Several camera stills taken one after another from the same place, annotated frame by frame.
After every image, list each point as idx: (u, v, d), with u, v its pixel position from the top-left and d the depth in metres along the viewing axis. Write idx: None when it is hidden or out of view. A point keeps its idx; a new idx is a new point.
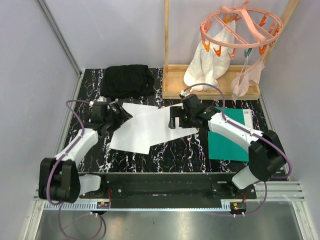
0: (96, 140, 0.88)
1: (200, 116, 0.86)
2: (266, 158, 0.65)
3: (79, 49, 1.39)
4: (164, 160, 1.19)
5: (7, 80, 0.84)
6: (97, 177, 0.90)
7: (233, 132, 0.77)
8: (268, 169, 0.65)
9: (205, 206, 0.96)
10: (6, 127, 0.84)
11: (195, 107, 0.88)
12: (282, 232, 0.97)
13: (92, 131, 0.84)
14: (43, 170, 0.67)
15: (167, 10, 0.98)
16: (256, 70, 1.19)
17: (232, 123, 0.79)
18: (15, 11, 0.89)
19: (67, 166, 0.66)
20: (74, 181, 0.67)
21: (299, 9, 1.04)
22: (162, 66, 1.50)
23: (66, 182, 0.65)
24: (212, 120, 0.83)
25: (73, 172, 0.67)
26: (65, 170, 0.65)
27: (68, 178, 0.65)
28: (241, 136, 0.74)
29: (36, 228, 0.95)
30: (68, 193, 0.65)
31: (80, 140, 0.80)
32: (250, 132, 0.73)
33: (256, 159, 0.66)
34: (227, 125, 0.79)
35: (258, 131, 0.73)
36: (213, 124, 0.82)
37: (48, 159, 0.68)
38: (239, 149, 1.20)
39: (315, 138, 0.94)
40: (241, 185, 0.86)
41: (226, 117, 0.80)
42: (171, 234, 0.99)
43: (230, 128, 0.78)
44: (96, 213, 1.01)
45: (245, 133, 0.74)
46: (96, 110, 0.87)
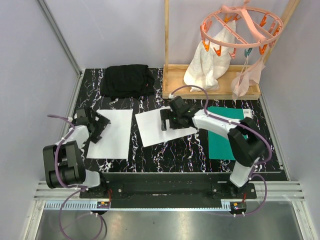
0: (87, 137, 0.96)
1: (186, 115, 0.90)
2: (246, 143, 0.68)
3: (79, 49, 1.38)
4: (164, 160, 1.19)
5: (7, 80, 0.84)
6: (96, 173, 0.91)
7: (213, 123, 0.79)
8: (249, 154, 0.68)
9: (205, 206, 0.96)
10: (6, 127, 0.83)
11: (181, 108, 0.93)
12: (282, 232, 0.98)
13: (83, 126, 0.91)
14: (48, 157, 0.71)
15: (167, 10, 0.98)
16: (256, 70, 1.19)
17: (212, 115, 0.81)
18: (15, 11, 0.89)
19: (69, 145, 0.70)
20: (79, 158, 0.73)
21: (300, 9, 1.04)
22: (162, 66, 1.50)
23: (73, 157, 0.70)
24: (195, 116, 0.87)
25: (76, 149, 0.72)
26: (69, 148, 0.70)
27: (74, 154, 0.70)
28: (221, 126, 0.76)
29: (36, 228, 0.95)
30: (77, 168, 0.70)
31: (74, 132, 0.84)
32: (228, 121, 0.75)
33: (237, 146, 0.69)
34: (209, 118, 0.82)
35: (235, 119, 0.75)
36: (197, 119, 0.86)
37: (48, 148, 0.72)
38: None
39: (314, 138, 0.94)
40: (240, 183, 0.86)
41: (207, 112, 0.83)
42: (171, 234, 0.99)
43: (210, 121, 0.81)
44: (96, 213, 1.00)
45: (224, 123, 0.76)
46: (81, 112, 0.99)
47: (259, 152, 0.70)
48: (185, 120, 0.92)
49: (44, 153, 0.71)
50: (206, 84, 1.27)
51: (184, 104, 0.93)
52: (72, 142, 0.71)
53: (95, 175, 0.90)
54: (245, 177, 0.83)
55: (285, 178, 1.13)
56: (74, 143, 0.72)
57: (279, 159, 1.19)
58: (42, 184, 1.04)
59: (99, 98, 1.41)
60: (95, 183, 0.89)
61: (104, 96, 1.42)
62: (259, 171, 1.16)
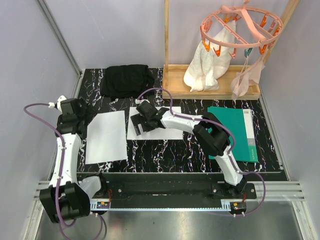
0: (80, 143, 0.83)
1: (155, 118, 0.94)
2: (209, 135, 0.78)
3: (79, 49, 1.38)
4: (163, 160, 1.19)
5: (7, 80, 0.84)
6: (95, 178, 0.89)
7: (180, 123, 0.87)
8: (214, 145, 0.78)
9: (206, 206, 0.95)
10: (6, 127, 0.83)
11: (148, 111, 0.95)
12: (282, 232, 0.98)
13: (73, 135, 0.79)
14: (46, 201, 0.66)
15: (167, 10, 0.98)
16: (256, 70, 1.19)
17: (178, 114, 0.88)
18: (15, 11, 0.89)
19: (68, 189, 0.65)
20: (82, 197, 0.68)
21: (300, 9, 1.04)
22: (162, 66, 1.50)
23: (76, 203, 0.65)
24: (163, 117, 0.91)
25: (78, 191, 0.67)
26: (69, 193, 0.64)
27: (77, 200, 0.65)
28: (186, 124, 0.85)
29: (36, 228, 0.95)
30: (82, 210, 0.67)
31: (66, 153, 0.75)
32: (192, 118, 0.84)
33: (203, 140, 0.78)
34: (175, 118, 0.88)
35: (198, 116, 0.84)
36: (165, 120, 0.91)
37: (44, 192, 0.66)
38: (240, 150, 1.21)
39: (314, 138, 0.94)
40: (233, 179, 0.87)
41: (173, 112, 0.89)
42: (171, 234, 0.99)
43: (177, 120, 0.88)
44: (96, 213, 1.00)
45: (189, 120, 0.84)
46: (67, 109, 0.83)
47: (223, 141, 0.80)
48: (154, 123, 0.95)
49: (43, 199, 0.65)
50: (206, 84, 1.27)
51: (151, 106, 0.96)
52: (74, 190, 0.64)
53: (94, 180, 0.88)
54: (233, 172, 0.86)
55: (285, 178, 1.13)
56: (76, 189, 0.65)
57: (279, 159, 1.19)
58: (42, 184, 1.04)
59: (99, 98, 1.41)
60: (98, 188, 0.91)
61: (104, 96, 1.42)
62: (259, 171, 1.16)
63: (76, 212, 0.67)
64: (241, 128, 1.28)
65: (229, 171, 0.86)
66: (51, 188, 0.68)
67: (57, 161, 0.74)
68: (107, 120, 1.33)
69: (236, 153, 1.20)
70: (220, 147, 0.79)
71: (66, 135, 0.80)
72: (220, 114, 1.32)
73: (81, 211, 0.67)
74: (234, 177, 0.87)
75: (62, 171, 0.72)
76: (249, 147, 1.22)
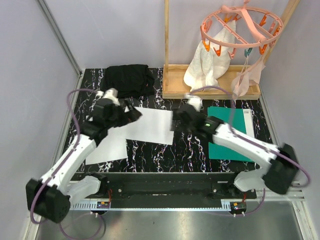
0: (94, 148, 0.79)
1: (203, 129, 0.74)
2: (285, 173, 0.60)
3: (79, 49, 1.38)
4: (163, 160, 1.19)
5: (7, 80, 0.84)
6: (96, 182, 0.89)
7: (244, 147, 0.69)
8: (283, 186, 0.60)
9: (206, 206, 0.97)
10: (6, 127, 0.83)
11: (195, 120, 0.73)
12: (282, 232, 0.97)
13: (88, 142, 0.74)
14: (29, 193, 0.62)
15: (166, 10, 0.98)
16: (256, 70, 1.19)
17: (241, 136, 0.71)
18: (15, 11, 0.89)
19: (50, 194, 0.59)
20: (60, 205, 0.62)
21: (300, 9, 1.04)
22: (162, 66, 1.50)
23: (50, 209, 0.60)
24: (218, 133, 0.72)
25: (58, 198, 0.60)
26: (49, 197, 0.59)
27: (52, 206, 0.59)
28: (255, 152, 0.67)
29: (36, 228, 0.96)
30: (52, 217, 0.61)
31: (72, 155, 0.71)
32: (265, 148, 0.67)
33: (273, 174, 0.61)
34: (236, 139, 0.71)
35: (272, 146, 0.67)
36: (220, 138, 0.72)
37: (32, 182, 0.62)
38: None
39: (315, 138, 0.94)
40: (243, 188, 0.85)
41: (235, 131, 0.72)
42: (171, 234, 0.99)
43: (239, 143, 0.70)
44: (96, 213, 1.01)
45: (260, 150, 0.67)
46: (97, 111, 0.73)
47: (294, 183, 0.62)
48: (202, 134, 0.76)
49: (27, 187, 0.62)
50: (206, 84, 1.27)
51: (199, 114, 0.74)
52: (53, 196, 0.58)
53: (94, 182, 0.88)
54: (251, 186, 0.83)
55: None
56: (55, 196, 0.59)
57: None
58: None
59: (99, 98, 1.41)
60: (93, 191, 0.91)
61: None
62: None
63: (48, 215, 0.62)
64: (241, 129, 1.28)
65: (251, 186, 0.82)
66: (39, 182, 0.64)
67: (60, 159, 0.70)
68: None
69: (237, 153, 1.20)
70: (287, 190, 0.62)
71: (84, 137, 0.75)
72: (219, 114, 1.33)
73: (51, 217, 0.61)
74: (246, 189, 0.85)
75: (56, 171, 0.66)
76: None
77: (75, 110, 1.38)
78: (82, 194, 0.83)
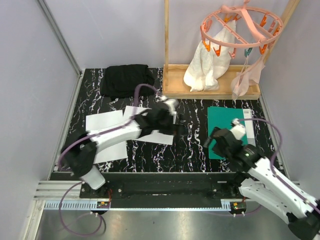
0: (134, 137, 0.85)
1: (240, 157, 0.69)
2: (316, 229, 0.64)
3: (79, 49, 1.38)
4: (164, 160, 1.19)
5: (8, 80, 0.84)
6: (101, 181, 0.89)
7: (281, 191, 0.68)
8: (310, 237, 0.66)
9: (205, 206, 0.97)
10: (6, 127, 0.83)
11: (231, 145, 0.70)
12: (281, 232, 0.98)
13: (135, 128, 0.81)
14: (73, 137, 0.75)
15: (166, 10, 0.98)
16: (256, 69, 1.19)
17: (281, 178, 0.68)
18: (15, 11, 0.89)
19: (90, 147, 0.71)
20: (87, 163, 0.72)
21: (300, 9, 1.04)
22: (162, 66, 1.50)
23: (79, 160, 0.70)
24: (257, 169, 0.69)
25: (91, 154, 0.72)
26: (86, 148, 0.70)
27: (83, 158, 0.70)
28: (293, 201, 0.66)
29: (36, 227, 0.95)
30: (75, 168, 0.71)
31: (120, 130, 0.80)
32: (305, 199, 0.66)
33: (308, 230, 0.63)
34: (276, 182, 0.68)
35: (311, 198, 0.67)
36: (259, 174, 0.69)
37: (82, 130, 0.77)
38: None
39: (315, 138, 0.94)
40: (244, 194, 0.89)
41: (276, 172, 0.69)
42: (171, 234, 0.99)
43: (279, 187, 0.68)
44: (96, 213, 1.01)
45: (298, 198, 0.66)
46: (154, 111, 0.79)
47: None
48: (238, 162, 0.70)
49: (76, 132, 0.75)
50: (206, 84, 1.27)
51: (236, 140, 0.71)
52: (91, 149, 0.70)
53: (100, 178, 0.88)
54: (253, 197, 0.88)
55: None
56: (92, 151, 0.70)
57: (279, 159, 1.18)
58: (43, 184, 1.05)
59: (99, 98, 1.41)
60: (93, 185, 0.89)
61: (104, 96, 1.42)
62: None
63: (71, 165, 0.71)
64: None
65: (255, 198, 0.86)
66: (86, 133, 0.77)
67: (109, 128, 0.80)
68: (107, 120, 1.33)
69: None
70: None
71: (134, 123, 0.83)
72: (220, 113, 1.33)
73: (73, 168, 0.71)
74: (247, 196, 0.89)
75: (101, 133, 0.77)
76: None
77: (75, 109, 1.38)
78: (92, 176, 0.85)
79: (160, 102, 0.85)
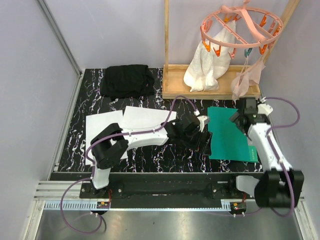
0: (160, 144, 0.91)
1: (248, 117, 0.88)
2: (275, 189, 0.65)
3: (79, 49, 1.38)
4: (163, 160, 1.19)
5: (8, 80, 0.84)
6: (105, 183, 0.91)
7: (263, 147, 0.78)
8: (265, 198, 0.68)
9: (205, 206, 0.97)
10: (6, 127, 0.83)
11: (247, 108, 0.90)
12: (281, 231, 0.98)
13: (164, 136, 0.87)
14: (108, 130, 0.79)
15: (167, 10, 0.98)
16: (256, 70, 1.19)
17: (270, 139, 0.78)
18: (15, 11, 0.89)
19: (122, 143, 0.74)
20: (114, 159, 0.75)
21: (300, 9, 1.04)
22: (162, 66, 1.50)
23: (108, 154, 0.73)
24: (255, 127, 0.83)
25: (121, 151, 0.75)
26: (118, 144, 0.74)
27: (112, 153, 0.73)
28: (268, 156, 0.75)
29: (36, 227, 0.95)
30: (103, 161, 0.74)
31: (150, 133, 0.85)
32: (279, 159, 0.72)
33: (265, 183, 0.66)
34: (264, 139, 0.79)
35: (286, 164, 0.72)
36: (254, 131, 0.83)
37: (116, 126, 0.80)
38: (241, 151, 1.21)
39: (315, 137, 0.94)
40: (240, 188, 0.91)
41: (269, 133, 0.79)
42: (171, 234, 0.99)
43: (264, 142, 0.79)
44: (96, 213, 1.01)
45: (273, 156, 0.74)
46: (184, 122, 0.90)
47: (279, 206, 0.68)
48: (243, 120, 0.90)
49: (111, 125, 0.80)
50: (206, 84, 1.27)
51: (254, 109, 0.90)
52: (123, 146, 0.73)
53: (105, 179, 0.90)
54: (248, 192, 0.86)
55: None
56: (122, 148, 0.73)
57: None
58: (42, 185, 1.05)
59: (99, 98, 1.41)
60: (96, 183, 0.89)
61: (104, 96, 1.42)
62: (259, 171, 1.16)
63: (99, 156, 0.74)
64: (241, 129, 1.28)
65: (246, 187, 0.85)
66: (119, 130, 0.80)
67: (140, 130, 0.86)
68: (107, 120, 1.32)
69: (238, 154, 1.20)
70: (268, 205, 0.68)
71: (164, 131, 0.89)
72: (220, 113, 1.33)
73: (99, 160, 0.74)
74: (242, 190, 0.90)
75: (134, 133, 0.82)
76: (249, 147, 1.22)
77: (75, 109, 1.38)
78: (103, 175, 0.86)
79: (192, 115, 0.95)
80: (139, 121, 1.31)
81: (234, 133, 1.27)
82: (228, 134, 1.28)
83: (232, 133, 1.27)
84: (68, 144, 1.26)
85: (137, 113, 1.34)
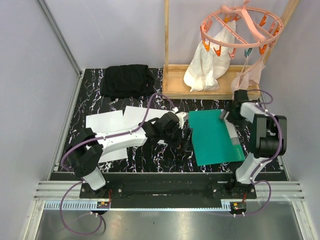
0: (140, 143, 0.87)
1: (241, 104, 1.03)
2: (264, 130, 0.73)
3: (79, 49, 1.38)
4: (163, 160, 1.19)
5: (8, 80, 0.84)
6: (102, 183, 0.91)
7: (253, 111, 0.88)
8: (256, 142, 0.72)
9: (206, 206, 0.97)
10: (6, 127, 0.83)
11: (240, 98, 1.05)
12: (282, 232, 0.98)
13: (142, 136, 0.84)
14: (81, 136, 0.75)
15: (166, 10, 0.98)
16: (256, 70, 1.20)
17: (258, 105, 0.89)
18: (15, 12, 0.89)
19: (93, 149, 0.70)
20: (90, 164, 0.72)
21: (300, 9, 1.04)
22: (162, 66, 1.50)
23: (82, 161, 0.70)
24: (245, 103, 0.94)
25: (96, 156, 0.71)
26: (90, 150, 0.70)
27: (86, 159, 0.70)
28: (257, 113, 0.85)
29: (36, 228, 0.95)
30: (78, 169, 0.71)
31: (126, 135, 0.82)
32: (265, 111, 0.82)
33: (255, 128, 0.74)
34: (252, 107, 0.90)
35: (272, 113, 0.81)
36: (244, 105, 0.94)
37: (89, 131, 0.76)
38: (226, 153, 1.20)
39: (315, 138, 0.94)
40: (240, 178, 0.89)
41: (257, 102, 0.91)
42: (171, 234, 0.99)
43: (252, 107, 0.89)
44: (96, 213, 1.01)
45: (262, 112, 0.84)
46: (163, 121, 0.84)
47: (270, 151, 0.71)
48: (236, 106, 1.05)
49: (84, 130, 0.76)
50: (206, 84, 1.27)
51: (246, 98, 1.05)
52: (96, 152, 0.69)
53: (100, 180, 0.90)
54: (248, 175, 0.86)
55: (285, 177, 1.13)
56: (96, 153, 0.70)
57: (280, 159, 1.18)
58: (43, 184, 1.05)
59: (99, 98, 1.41)
60: (93, 185, 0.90)
61: (104, 96, 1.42)
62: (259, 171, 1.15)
63: (73, 165, 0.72)
64: (222, 132, 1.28)
65: (245, 169, 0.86)
66: (93, 134, 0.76)
67: (116, 132, 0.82)
68: (107, 120, 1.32)
69: (223, 157, 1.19)
70: (260, 152, 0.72)
71: (142, 131, 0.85)
72: (201, 117, 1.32)
73: (75, 168, 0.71)
74: (242, 178, 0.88)
75: (109, 137, 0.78)
76: (234, 147, 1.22)
77: (75, 109, 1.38)
78: (94, 177, 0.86)
79: (171, 111, 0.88)
80: (138, 120, 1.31)
81: (217, 136, 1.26)
82: (210, 136, 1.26)
83: (215, 136, 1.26)
84: (68, 144, 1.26)
85: (136, 113, 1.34)
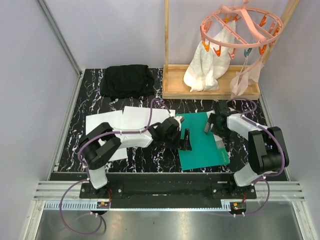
0: (144, 145, 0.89)
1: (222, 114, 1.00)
2: (263, 148, 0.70)
3: (79, 49, 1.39)
4: (163, 160, 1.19)
5: (7, 80, 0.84)
6: (104, 182, 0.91)
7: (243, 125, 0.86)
8: (259, 162, 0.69)
9: (206, 206, 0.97)
10: (6, 127, 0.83)
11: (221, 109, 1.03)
12: (282, 232, 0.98)
13: (149, 137, 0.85)
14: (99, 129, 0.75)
15: (167, 10, 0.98)
16: (255, 70, 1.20)
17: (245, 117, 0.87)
18: (15, 12, 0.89)
19: (112, 142, 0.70)
20: (105, 158, 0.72)
21: (300, 9, 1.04)
22: (162, 66, 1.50)
23: (99, 153, 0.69)
24: (231, 116, 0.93)
25: (114, 149, 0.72)
26: (109, 142, 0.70)
27: (104, 151, 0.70)
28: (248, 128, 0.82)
29: (36, 228, 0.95)
30: (94, 161, 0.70)
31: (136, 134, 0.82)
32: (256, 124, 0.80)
33: (253, 148, 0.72)
34: (240, 120, 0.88)
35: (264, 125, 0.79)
36: (231, 118, 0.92)
37: (106, 125, 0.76)
38: (208, 155, 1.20)
39: (315, 138, 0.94)
40: (240, 183, 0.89)
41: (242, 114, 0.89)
42: (171, 234, 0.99)
43: (241, 122, 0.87)
44: (96, 213, 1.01)
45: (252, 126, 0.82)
46: (165, 125, 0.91)
47: (275, 167, 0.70)
48: (221, 118, 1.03)
49: (102, 123, 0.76)
50: (206, 84, 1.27)
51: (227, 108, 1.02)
52: (115, 144, 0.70)
53: (103, 178, 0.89)
54: (249, 181, 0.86)
55: (285, 178, 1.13)
56: (115, 146, 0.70)
57: None
58: (42, 184, 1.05)
59: (99, 98, 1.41)
60: (95, 183, 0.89)
61: (104, 96, 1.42)
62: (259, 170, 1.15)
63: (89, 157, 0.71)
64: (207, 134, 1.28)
65: (245, 176, 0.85)
66: (110, 128, 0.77)
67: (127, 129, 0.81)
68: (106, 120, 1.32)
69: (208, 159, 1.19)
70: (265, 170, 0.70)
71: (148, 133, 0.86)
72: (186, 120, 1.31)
73: (91, 160, 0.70)
74: (243, 184, 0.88)
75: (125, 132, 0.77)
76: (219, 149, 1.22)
77: (75, 109, 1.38)
78: (98, 174, 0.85)
79: (171, 117, 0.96)
80: (138, 120, 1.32)
81: (199, 138, 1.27)
82: (192, 139, 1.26)
83: (197, 138, 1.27)
84: (68, 144, 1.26)
85: (136, 113, 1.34)
